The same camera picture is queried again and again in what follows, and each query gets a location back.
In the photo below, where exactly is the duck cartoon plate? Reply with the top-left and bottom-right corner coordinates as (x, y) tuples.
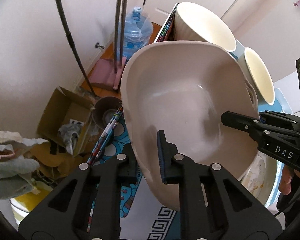
(241, 152), (284, 208)

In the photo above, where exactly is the beige pink oval dish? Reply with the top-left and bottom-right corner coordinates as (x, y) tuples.
(121, 41), (258, 210)

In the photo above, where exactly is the person's right hand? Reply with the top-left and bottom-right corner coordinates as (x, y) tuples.
(279, 165), (294, 196)

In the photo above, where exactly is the small white bowl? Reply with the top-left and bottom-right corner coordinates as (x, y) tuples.
(244, 47), (275, 106)

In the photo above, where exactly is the teal blue table mat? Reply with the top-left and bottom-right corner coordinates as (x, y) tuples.
(86, 112), (180, 240)

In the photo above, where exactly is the cardboard box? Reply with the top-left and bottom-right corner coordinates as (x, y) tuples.
(37, 87), (94, 156)

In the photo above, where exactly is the large cream bowl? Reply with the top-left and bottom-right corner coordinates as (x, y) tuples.
(174, 2), (237, 52)

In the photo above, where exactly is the pink dustpan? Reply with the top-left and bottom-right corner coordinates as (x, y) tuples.
(89, 57), (127, 90)

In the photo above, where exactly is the blue water jug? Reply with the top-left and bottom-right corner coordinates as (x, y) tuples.
(122, 6), (153, 62)

